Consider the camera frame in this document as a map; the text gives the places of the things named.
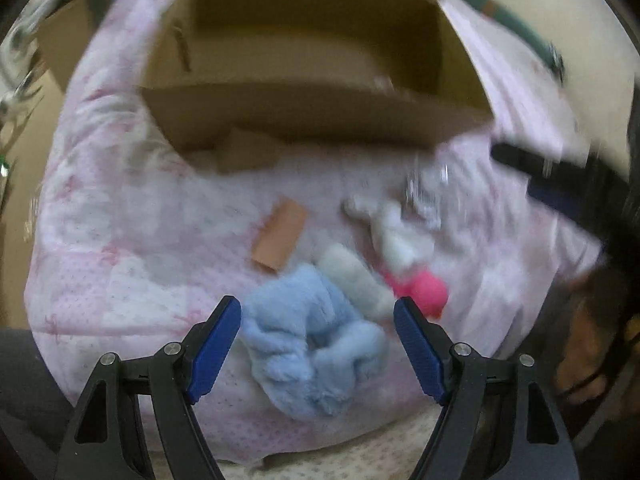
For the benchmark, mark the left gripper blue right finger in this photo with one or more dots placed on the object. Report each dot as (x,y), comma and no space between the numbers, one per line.
(456,382)

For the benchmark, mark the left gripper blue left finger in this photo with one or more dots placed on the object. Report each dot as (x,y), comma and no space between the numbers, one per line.
(177,383)

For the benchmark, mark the pink rubber duck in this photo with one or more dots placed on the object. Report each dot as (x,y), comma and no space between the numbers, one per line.
(428,292)

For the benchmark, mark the light blue fluffy cloth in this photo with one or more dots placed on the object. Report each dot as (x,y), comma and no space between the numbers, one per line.
(310,349)

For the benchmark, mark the white sock with blue stripe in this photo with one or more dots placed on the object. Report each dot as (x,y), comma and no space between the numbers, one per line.
(363,288)

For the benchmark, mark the clear plastic bag with label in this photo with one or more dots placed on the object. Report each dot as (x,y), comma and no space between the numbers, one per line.
(424,192)

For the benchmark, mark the person's right hand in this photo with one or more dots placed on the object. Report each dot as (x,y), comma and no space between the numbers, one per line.
(603,338)

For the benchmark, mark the pink patterned quilt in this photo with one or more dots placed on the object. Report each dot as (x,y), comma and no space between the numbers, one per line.
(134,242)

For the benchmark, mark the teal bolster with orange band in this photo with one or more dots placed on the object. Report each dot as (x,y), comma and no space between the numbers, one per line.
(543,48)

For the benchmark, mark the open cardboard box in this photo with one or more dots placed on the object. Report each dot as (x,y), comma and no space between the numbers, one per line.
(392,71)

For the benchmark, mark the brown bedside cardboard box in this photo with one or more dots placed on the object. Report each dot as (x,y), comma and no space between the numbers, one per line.
(63,37)

